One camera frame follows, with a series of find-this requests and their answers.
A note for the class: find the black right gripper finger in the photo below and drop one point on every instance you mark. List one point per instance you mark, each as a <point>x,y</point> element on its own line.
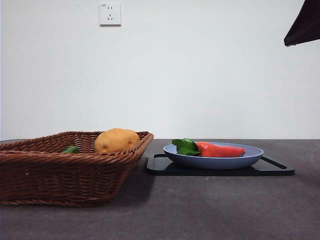
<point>306,25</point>

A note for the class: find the orange carrot with green leaves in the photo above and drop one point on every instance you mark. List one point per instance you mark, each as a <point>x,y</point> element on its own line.
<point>220,151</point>

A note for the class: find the blue round plate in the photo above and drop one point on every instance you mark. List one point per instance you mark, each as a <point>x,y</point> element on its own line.
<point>212,162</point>

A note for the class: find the black flat tray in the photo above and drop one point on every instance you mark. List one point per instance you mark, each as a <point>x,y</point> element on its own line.
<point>270,170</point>

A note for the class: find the yellow-brown potato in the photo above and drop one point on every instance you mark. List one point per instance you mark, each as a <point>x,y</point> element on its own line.
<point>115,141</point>

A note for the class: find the green chili pepper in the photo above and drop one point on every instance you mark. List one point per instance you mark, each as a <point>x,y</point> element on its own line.
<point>71,150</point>

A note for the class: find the brown wicker basket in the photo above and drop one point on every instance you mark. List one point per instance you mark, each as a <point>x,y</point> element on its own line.
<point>62,175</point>

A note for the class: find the white wall socket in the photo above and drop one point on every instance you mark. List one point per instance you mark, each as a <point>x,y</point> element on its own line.
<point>110,13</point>

